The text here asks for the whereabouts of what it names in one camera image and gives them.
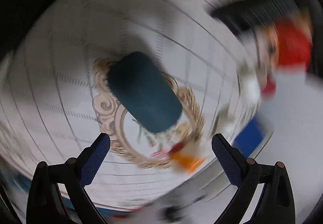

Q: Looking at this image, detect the dark green cup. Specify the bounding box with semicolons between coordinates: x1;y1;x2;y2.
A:
107;51;182;133

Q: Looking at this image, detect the white cup with plant print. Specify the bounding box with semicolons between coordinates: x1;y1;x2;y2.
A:
213;105;237;141

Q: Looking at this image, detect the orange white paper cup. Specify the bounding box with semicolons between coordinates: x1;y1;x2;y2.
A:
168;141;205;174

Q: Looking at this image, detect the red paper cup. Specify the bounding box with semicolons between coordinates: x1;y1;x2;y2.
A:
261;74;277;99

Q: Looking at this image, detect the plain white paper cup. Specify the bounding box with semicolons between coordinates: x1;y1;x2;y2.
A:
237;64;261;105

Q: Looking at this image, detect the floral diamond pattern tablecloth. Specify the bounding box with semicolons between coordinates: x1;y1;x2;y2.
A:
1;0;258;211

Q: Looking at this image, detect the red plastic bag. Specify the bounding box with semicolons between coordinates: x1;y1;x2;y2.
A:
275;17;312;72

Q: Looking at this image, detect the orange tissue box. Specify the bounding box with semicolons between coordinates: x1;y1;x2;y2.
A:
256;27;279;71

